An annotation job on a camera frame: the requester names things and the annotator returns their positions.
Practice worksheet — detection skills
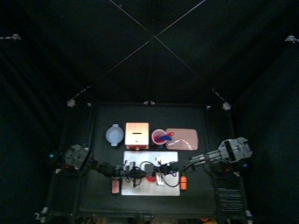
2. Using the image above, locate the pale blue plastic bowl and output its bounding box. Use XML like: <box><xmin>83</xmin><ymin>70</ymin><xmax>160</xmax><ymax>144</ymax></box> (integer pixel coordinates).
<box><xmin>105</xmin><ymin>123</ymin><xmax>125</xmax><ymax>147</ymax></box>

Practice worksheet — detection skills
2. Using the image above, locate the orange toy carrot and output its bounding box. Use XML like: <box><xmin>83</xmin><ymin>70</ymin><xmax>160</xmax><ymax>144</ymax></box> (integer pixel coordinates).
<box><xmin>179</xmin><ymin>171</ymin><xmax>190</xmax><ymax>191</ymax></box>

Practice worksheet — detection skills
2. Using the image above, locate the salmon pink rectangular block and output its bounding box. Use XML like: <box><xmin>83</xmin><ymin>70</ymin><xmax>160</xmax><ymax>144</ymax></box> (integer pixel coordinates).
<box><xmin>111</xmin><ymin>178</ymin><xmax>120</xmax><ymax>195</ymax></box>

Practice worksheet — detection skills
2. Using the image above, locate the pink plastic mat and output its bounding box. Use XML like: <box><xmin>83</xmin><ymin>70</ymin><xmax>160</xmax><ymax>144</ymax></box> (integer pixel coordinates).
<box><xmin>164</xmin><ymin>128</ymin><xmax>200</xmax><ymax>151</ymax></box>

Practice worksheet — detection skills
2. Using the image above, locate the blue plastic utensil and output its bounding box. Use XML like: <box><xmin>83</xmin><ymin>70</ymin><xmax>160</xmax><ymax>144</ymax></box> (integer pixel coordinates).
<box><xmin>160</xmin><ymin>131</ymin><xmax>175</xmax><ymax>141</ymax></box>

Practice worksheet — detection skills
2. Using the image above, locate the wooden box with slot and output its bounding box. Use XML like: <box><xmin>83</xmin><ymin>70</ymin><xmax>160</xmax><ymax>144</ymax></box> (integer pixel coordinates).
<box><xmin>124</xmin><ymin>122</ymin><xmax>151</xmax><ymax>151</ymax></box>

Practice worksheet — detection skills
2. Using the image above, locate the white text label sticker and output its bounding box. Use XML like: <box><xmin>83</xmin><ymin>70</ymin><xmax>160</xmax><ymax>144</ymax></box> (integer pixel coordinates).
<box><xmin>215</xmin><ymin>186</ymin><xmax>244</xmax><ymax>215</ymax></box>

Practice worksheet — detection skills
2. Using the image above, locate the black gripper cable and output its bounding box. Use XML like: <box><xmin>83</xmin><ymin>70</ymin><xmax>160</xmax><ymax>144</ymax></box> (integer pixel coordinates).
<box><xmin>160</xmin><ymin>173</ymin><xmax>183</xmax><ymax>188</ymax></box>

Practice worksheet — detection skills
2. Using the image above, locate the thin light cord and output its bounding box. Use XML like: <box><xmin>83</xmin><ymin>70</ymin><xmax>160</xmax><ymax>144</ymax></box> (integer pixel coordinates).
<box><xmin>71</xmin><ymin>0</ymin><xmax>207</xmax><ymax>102</ymax></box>
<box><xmin>108</xmin><ymin>0</ymin><xmax>230</xmax><ymax>105</ymax></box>

